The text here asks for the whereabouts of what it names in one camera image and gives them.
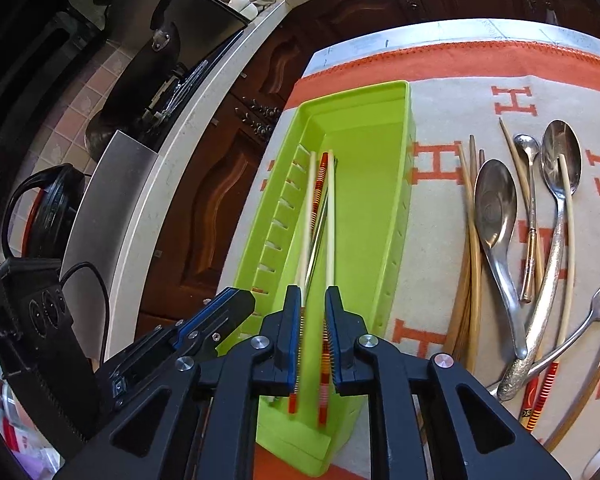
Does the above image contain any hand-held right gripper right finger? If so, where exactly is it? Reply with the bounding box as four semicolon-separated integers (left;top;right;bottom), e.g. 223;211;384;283
324;285;571;480

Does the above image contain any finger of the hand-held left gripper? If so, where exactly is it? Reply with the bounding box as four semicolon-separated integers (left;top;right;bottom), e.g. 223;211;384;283
174;288;257;362

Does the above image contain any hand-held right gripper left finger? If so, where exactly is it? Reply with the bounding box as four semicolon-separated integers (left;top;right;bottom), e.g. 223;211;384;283
55;285;302;480

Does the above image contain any cream chopstick red striped end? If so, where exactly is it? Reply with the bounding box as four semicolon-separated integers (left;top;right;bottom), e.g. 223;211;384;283
519;154;578;433
319;149;336;423
289;151;317;416

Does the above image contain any green plastic utensil tray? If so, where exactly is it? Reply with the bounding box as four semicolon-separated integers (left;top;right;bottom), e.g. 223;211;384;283
215;80;416;476

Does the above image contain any light wooden chopstick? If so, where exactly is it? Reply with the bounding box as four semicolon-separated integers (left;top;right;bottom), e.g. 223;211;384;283
442;145;483;373

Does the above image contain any large plain steel spoon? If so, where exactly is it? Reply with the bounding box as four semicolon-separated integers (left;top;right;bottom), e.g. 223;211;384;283
474;159;530;361

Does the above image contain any clear plastic bag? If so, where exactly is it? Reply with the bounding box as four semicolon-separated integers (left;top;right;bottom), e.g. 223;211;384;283
0;350;63;480

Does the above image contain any steel chopstick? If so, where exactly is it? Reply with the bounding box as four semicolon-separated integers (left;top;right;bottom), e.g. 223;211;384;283
304;157;340;286

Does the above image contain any dark wooden kitchen cabinet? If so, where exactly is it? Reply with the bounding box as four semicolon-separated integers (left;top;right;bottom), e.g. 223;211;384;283
140;0;600;341

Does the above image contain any orange red striped chopstick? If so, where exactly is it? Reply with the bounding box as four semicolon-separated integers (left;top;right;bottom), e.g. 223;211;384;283
300;151;330;281

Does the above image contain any stainless steel panel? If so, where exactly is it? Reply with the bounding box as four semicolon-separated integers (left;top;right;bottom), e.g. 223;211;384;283
60;129;162;356

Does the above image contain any white kitchen countertop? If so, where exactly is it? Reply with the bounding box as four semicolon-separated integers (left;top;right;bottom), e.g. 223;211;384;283
100;0;301;361

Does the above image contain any orange grey printed blanket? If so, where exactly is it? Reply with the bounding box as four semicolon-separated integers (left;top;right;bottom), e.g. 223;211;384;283
227;42;600;480

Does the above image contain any light bamboo chopstick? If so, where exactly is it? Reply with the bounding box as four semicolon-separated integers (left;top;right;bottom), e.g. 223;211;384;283
498;118;531;201

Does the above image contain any ornate steel spoon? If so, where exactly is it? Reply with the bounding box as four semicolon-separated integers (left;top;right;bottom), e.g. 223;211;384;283
496;119;583;402

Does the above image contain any thin black cable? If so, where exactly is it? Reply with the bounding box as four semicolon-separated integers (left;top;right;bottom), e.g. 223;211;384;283
59;261;112;361

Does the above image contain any black pot with handle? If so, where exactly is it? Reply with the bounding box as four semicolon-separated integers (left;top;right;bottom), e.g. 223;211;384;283
1;162;88;263

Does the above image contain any small gold-handled spoon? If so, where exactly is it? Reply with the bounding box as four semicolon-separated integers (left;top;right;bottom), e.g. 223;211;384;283
513;134;541;304

